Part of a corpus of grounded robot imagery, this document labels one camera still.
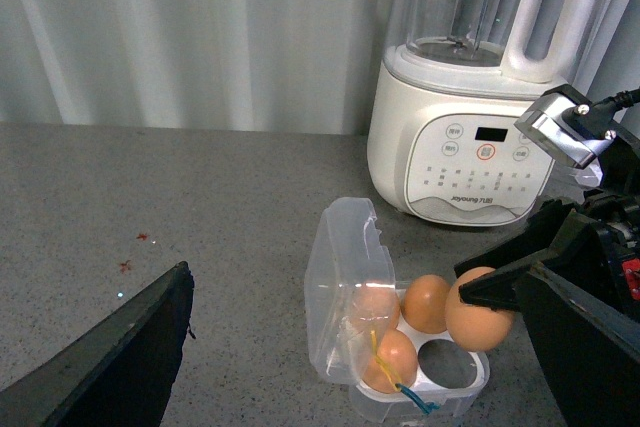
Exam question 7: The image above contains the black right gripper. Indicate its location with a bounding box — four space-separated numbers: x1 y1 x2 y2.
454 194 639 426

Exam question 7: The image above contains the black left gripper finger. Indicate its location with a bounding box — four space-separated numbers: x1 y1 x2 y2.
1 261 194 426

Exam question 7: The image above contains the brown egg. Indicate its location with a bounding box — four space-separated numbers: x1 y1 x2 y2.
445 266 515 352

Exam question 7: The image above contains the brown egg box back right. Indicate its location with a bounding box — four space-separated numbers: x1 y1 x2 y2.
402 274 450 334

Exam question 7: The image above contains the brown egg box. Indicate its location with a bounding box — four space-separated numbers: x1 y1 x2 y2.
350 285 401 336
402 274 450 334
362 329 419 395

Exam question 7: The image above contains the brown egg box back left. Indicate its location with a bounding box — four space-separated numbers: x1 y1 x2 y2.
350 285 401 336

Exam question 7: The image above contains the brown egg box front left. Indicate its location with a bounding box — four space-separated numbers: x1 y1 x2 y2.
362 329 419 395

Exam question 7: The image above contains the clear plastic egg box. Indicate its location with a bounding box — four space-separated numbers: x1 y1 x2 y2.
304 197 490 426

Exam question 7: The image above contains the yellow and blue rubber band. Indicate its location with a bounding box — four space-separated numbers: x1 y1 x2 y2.
368 328 441 416

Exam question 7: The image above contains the white Joyoung blender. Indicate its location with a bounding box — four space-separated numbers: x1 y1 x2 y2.
367 0 604 227

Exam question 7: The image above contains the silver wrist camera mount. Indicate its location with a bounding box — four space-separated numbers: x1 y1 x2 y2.
515 84 623 169

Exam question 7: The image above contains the black camera cable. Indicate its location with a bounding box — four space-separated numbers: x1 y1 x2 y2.
592 87 640 113

